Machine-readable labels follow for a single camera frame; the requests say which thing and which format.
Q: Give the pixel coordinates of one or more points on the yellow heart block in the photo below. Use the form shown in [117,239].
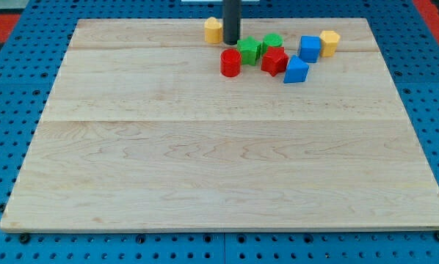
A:
[213,31]

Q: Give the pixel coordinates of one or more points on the light wooden board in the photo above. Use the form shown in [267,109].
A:
[142,133]

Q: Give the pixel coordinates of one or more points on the red cylinder block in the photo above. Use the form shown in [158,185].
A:
[230,62]

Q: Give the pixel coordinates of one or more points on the green star block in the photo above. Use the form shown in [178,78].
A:
[250,50]

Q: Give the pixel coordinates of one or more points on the red star block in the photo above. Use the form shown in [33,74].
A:
[275,60]

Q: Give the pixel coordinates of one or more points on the blue triangle block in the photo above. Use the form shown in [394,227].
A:
[296,71]

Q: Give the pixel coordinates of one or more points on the green cylinder block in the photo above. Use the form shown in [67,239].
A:
[271,40]

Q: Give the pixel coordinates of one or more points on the blue cube block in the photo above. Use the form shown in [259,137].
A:
[310,47]

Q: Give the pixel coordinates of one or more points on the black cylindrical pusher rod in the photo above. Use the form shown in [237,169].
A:
[231,16]

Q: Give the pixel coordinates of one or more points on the yellow hexagon block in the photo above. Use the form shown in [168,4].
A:
[329,42]

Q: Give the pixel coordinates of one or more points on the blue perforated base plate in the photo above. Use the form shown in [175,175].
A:
[31,58]

